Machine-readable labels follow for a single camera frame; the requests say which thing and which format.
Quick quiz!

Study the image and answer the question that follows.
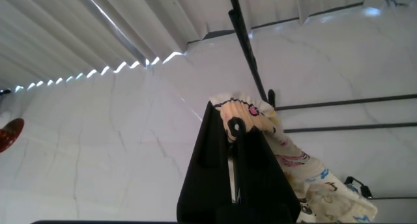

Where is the dark red round object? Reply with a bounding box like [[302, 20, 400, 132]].
[[0, 118, 25, 153]]

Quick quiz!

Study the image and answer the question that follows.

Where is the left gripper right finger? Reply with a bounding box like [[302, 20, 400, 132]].
[[232, 128, 301, 222]]

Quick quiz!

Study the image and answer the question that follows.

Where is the white curtain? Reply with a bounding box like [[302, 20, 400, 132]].
[[0, 0, 417, 91]]

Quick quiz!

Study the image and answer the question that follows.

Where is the black clothes rack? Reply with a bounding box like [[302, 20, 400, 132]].
[[227, 0, 417, 201]]

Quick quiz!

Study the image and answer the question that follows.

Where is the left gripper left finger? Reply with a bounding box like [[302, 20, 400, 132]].
[[177, 100, 235, 222]]

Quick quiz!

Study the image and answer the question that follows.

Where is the cream printed garment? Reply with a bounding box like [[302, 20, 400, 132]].
[[208, 92, 379, 223]]

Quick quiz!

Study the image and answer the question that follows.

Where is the black cable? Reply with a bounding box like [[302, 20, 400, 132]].
[[344, 176, 373, 199]]

